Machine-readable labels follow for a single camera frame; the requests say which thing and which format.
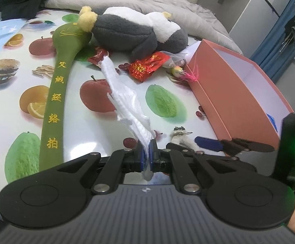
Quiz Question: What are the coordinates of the pink cardboard box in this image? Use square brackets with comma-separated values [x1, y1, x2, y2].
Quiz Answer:
[183, 39, 295, 150]

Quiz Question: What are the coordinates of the grey white penguin plush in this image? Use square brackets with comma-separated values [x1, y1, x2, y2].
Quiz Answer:
[78, 6, 189, 63]

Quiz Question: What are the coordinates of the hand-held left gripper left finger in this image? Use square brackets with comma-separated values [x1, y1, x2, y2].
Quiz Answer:
[53, 140, 146, 195]

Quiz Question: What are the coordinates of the small toy with pink tassel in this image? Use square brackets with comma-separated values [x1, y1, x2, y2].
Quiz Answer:
[169, 65, 200, 83]

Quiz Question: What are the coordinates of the grey built-in cabinet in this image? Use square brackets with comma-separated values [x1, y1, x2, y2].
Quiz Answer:
[196, 0, 290, 84]

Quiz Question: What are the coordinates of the fruit printed mat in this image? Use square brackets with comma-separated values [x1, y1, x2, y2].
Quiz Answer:
[0, 6, 283, 209]

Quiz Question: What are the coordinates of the shiny red foil packet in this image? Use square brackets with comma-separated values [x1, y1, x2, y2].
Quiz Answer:
[128, 51, 171, 83]

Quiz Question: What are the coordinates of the white tissue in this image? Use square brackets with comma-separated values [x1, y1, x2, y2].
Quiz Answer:
[100, 55, 154, 182]

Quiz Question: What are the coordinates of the green plush massage stick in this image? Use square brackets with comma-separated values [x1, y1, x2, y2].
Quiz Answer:
[39, 22, 92, 172]

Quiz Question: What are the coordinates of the small dark red packet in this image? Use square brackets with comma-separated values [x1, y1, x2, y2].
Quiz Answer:
[87, 46, 110, 65]

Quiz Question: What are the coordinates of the blue plastic bag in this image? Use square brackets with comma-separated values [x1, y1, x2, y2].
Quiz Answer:
[267, 114, 278, 133]

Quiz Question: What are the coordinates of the white furry toy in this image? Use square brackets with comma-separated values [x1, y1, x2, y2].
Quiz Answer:
[169, 126, 197, 150]

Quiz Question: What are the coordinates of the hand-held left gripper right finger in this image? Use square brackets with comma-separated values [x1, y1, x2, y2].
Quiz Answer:
[150, 139, 242, 195]

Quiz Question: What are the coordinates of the blue curtain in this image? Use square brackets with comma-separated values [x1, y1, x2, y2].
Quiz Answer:
[249, 0, 295, 83]

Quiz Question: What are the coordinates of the sheer white pouch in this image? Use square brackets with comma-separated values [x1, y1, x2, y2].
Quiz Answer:
[161, 51, 189, 69]

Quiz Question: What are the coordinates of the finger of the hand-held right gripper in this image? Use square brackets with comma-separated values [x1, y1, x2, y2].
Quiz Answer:
[194, 136, 275, 156]

